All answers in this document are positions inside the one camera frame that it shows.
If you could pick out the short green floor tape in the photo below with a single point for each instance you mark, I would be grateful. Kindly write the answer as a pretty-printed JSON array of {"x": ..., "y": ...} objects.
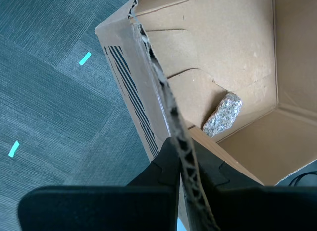
[
  {"x": 85, "y": 58},
  {"x": 14, "y": 148}
]

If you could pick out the brown cardboard box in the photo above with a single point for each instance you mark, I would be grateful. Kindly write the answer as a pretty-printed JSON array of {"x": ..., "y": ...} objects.
[{"x": 223, "y": 55}]

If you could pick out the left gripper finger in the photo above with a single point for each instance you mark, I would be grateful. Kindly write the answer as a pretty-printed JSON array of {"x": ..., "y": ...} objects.
[
  {"x": 99, "y": 208},
  {"x": 260, "y": 208}
]

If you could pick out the speckled beige rock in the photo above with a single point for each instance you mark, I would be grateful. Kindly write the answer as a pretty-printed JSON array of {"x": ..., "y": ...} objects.
[{"x": 223, "y": 114}]

